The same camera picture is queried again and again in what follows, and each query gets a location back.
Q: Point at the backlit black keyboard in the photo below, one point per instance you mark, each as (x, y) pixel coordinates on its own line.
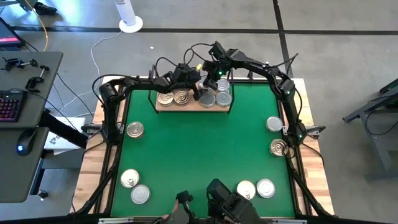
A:
(11, 105)

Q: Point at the green white tuna can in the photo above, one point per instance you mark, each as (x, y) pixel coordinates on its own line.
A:
(278, 147)
(140, 194)
(265, 188)
(202, 84)
(207, 100)
(223, 99)
(274, 124)
(224, 84)

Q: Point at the silver metal bracket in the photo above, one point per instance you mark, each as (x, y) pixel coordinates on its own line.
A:
(289, 221)
(115, 220)

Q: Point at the dark laptop screen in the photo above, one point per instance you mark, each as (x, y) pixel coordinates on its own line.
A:
(9, 34)

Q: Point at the black clamp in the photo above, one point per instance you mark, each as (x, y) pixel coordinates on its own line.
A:
(11, 63)
(34, 81)

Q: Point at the black frame wooden shelf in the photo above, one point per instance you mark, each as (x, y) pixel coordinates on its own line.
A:
(189, 108)

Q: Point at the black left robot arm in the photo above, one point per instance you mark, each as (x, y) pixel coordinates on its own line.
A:
(140, 82)

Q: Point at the green table mat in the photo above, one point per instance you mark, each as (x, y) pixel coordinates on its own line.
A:
(199, 149)

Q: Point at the white tower fan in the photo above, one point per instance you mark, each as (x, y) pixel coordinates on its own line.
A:
(129, 18)

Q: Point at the black side bracket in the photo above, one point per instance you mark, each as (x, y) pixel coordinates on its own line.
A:
(90, 128)
(315, 130)

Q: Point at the person's foot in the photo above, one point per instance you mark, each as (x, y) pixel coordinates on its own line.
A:
(45, 8)

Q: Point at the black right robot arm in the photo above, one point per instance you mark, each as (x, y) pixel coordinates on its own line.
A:
(289, 102)

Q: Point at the small black gadget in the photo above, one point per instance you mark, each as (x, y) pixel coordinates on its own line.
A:
(184, 196)

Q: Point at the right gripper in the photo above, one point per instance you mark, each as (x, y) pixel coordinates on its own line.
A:
(221, 71)

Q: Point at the black computer mouse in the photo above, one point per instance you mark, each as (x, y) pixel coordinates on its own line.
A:
(26, 141)

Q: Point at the black aluminium table frame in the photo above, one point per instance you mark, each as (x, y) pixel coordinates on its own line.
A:
(258, 81)

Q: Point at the grey desk foot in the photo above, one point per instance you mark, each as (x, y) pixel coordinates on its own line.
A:
(62, 159)

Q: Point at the white paper box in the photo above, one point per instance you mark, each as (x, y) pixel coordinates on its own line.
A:
(59, 141)

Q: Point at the grey desk panel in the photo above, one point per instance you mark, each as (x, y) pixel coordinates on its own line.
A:
(40, 105)

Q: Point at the dark grey metal stand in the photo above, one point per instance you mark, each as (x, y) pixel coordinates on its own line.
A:
(373, 112)

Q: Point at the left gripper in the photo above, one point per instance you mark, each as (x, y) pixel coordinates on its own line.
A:
(192, 79)

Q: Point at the blue pink salmon can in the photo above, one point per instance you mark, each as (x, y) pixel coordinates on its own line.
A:
(165, 99)
(246, 189)
(135, 129)
(130, 178)
(182, 97)

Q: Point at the black desk caster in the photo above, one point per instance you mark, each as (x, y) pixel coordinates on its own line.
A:
(42, 194)

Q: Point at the black bulky device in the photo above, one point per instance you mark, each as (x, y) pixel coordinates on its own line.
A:
(230, 202)

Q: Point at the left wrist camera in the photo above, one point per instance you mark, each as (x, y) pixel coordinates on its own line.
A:
(182, 73)

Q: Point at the black table-edge post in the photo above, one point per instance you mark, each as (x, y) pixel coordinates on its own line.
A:
(250, 74)
(151, 74)

